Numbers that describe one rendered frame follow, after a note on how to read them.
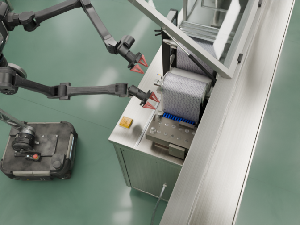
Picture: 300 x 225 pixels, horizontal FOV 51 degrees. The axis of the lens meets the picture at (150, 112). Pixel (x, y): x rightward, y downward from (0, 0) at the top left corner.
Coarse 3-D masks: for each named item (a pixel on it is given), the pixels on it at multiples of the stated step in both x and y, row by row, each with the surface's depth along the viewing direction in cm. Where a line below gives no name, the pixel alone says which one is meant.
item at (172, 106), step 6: (168, 102) 193; (174, 102) 191; (180, 102) 188; (186, 102) 186; (168, 108) 199; (174, 108) 196; (180, 108) 193; (186, 108) 191; (192, 108) 188; (198, 108) 186; (174, 114) 201; (180, 114) 198; (186, 114) 196; (192, 114) 193; (198, 114) 190; (192, 120) 198; (198, 120) 196
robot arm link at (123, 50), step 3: (123, 42) 181; (120, 45) 182; (123, 45) 181; (126, 45) 183; (117, 48) 181; (120, 48) 179; (123, 48) 180; (126, 48) 181; (117, 51) 181; (120, 51) 180; (123, 51) 180; (126, 51) 181; (120, 54) 182; (123, 54) 181
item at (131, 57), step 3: (129, 51) 182; (126, 54) 181; (129, 54) 181; (132, 54) 182; (135, 54) 189; (138, 54) 184; (123, 57) 184; (126, 57) 182; (129, 57) 182; (132, 57) 182; (135, 57) 183; (129, 60) 183; (132, 60) 182; (129, 63) 185; (132, 63) 180; (129, 66) 183
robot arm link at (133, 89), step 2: (130, 86) 195; (132, 86) 194; (134, 86) 195; (128, 88) 198; (130, 88) 194; (132, 88) 194; (134, 88) 194; (136, 88) 195; (138, 88) 196; (128, 90) 196; (130, 90) 194; (132, 90) 194; (134, 90) 194; (136, 90) 194; (130, 92) 195; (132, 92) 194; (134, 92) 194; (136, 92) 194; (132, 94) 196; (134, 94) 195; (136, 94) 196
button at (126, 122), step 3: (123, 117) 216; (126, 117) 216; (123, 120) 214; (126, 120) 214; (129, 120) 214; (132, 120) 215; (120, 123) 213; (123, 123) 213; (126, 123) 213; (129, 123) 213; (123, 126) 214; (126, 126) 212
